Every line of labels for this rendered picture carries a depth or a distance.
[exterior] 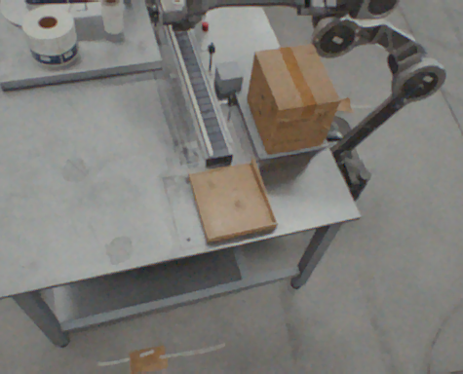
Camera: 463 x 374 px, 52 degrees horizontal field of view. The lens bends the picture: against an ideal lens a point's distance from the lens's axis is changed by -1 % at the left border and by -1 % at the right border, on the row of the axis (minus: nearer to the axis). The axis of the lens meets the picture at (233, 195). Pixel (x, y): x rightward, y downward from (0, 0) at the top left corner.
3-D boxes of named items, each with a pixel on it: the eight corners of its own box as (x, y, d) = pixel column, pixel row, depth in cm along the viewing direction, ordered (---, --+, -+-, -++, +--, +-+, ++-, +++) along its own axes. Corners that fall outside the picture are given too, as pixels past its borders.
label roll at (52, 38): (86, 57, 205) (80, 30, 193) (39, 72, 198) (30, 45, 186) (69, 29, 213) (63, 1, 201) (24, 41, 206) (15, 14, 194)
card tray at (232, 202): (187, 174, 185) (187, 168, 182) (251, 162, 191) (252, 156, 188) (208, 243, 171) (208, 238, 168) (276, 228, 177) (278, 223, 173)
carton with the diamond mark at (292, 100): (246, 98, 206) (254, 50, 183) (298, 92, 211) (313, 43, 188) (267, 155, 191) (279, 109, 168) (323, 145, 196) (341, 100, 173)
